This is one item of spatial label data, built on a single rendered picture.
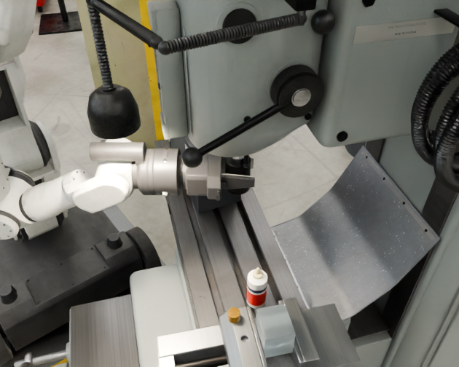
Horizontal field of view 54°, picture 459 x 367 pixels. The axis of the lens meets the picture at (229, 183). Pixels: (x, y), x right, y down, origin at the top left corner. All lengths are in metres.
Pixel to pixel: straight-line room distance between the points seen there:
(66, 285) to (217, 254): 0.63
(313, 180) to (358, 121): 2.06
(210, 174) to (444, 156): 0.39
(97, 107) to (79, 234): 1.11
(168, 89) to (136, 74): 1.94
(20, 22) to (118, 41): 1.71
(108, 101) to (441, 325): 0.89
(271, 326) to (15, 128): 0.84
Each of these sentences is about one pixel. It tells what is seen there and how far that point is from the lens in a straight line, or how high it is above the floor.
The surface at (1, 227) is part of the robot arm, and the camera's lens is 0.98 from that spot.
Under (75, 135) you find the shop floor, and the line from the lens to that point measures 3.26.
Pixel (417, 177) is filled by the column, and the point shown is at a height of 1.17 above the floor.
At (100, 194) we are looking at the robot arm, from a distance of 0.84.
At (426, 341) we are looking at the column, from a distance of 1.24.
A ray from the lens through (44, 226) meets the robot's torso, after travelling 1.63.
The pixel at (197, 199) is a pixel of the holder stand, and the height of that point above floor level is 1.00.
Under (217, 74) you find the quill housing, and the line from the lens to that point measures 0.62.
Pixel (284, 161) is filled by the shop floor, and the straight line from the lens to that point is 2.89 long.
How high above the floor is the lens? 1.77
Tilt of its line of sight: 41 degrees down
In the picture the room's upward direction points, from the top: straight up
